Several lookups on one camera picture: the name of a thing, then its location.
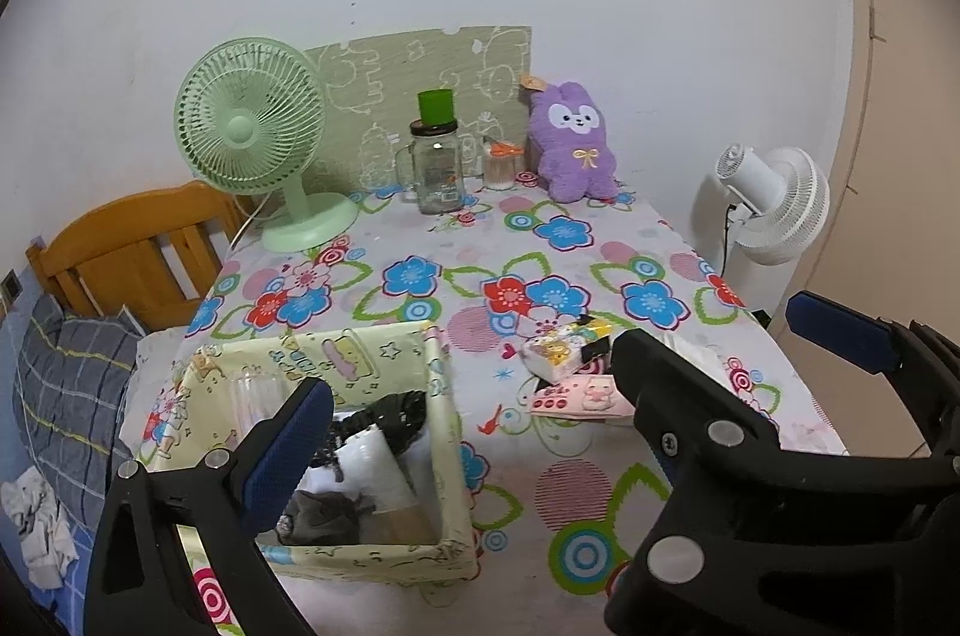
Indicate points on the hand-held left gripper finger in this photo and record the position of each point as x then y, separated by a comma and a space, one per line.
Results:
289, 448

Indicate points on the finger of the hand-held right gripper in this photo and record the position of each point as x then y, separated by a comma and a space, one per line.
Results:
675, 396
840, 332

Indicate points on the white face mask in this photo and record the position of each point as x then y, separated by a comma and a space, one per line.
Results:
694, 351

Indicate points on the clear plastic tube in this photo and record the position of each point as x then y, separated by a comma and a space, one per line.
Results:
255, 403

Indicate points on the dark grey cloth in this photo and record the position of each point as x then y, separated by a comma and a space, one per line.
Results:
322, 516

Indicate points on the pink cartoon packet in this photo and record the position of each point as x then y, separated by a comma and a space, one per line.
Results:
585, 396

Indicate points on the black bag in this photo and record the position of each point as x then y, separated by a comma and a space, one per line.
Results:
382, 415

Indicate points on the cartoon tissue pack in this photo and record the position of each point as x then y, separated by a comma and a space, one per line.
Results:
559, 351

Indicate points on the yellow cartoon fabric storage box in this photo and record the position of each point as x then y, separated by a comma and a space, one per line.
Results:
450, 456

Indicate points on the white standing fan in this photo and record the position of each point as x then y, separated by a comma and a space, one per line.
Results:
780, 201

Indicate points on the white bedding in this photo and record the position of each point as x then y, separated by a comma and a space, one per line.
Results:
154, 373

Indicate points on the floral tablecloth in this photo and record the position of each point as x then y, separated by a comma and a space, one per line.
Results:
525, 501

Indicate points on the beige door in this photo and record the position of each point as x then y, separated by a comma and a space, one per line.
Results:
907, 118

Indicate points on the grey plaid pillow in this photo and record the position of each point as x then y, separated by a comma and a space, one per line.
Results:
67, 396

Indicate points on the crumpled white grey cloth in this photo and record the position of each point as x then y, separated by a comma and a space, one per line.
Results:
37, 523

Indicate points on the blue checked bed sheet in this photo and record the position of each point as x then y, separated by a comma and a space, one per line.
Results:
67, 598

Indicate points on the purple plush rabbit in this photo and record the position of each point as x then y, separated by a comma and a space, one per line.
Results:
574, 148

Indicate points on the wooden bed headboard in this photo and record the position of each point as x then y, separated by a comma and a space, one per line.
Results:
112, 246

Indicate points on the toothpick jar orange lid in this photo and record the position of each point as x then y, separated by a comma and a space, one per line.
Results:
500, 167

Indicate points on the glass jar mug green lid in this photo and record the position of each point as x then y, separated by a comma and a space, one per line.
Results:
435, 171

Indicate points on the green desk fan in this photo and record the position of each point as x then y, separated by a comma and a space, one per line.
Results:
247, 118

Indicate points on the green patterned board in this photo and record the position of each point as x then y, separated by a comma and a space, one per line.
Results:
420, 58

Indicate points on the wall socket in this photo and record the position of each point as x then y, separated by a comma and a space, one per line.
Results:
11, 285

